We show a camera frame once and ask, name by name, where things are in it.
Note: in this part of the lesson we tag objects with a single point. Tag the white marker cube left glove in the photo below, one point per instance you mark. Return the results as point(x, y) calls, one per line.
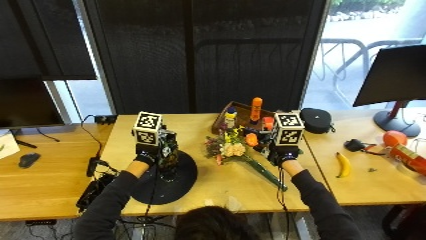
point(146, 128)

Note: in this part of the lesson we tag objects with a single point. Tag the black pen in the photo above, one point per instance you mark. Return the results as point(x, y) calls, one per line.
point(24, 144)

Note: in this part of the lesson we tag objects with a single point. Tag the orange bottle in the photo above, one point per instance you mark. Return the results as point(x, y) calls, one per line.
point(255, 108)

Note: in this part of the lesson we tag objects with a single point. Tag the black round mat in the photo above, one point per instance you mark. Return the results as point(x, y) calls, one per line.
point(170, 181)

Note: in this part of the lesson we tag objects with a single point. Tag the dark patterned vase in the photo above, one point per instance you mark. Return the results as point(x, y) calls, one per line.
point(167, 153)

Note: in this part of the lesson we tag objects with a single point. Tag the white bottle blue cap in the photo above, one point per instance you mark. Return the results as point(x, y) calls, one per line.
point(230, 117)

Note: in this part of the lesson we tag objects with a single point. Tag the artificial flower bouquet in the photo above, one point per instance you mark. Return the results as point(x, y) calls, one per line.
point(234, 146)

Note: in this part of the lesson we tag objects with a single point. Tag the black monitor on stand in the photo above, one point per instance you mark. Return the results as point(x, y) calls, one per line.
point(392, 83)

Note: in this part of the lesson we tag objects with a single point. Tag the red cylindrical can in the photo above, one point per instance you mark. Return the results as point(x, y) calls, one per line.
point(407, 157)

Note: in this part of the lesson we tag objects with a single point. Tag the orange ball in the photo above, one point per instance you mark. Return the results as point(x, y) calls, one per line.
point(394, 138)

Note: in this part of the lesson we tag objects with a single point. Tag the black computer mouse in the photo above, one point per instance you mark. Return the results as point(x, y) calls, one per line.
point(28, 160)

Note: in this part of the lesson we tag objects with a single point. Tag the brown wooden tray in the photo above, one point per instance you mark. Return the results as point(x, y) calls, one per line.
point(241, 116)

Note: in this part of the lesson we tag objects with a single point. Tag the white paper sheet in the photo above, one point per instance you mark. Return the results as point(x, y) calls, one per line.
point(6, 145)

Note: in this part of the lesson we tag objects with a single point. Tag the white marker cube glove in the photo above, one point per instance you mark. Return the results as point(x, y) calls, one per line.
point(287, 129)
point(146, 128)

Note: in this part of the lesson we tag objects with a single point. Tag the person's left hand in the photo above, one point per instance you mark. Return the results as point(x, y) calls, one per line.
point(145, 156)

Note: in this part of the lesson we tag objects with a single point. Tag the black round case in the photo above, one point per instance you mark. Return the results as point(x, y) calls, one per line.
point(315, 120)

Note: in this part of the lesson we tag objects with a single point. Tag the white marker cube right glove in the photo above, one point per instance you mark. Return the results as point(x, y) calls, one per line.
point(287, 129)

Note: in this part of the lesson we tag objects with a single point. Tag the small orange toy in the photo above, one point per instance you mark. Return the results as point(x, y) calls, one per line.
point(267, 123)

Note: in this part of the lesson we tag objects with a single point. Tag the yellow banana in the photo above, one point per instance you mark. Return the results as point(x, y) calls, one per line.
point(342, 164)

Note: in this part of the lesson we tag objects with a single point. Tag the person's right hand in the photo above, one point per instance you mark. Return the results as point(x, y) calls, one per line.
point(283, 156)

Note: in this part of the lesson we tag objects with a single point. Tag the black power adapter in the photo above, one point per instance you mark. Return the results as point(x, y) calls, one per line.
point(105, 119)

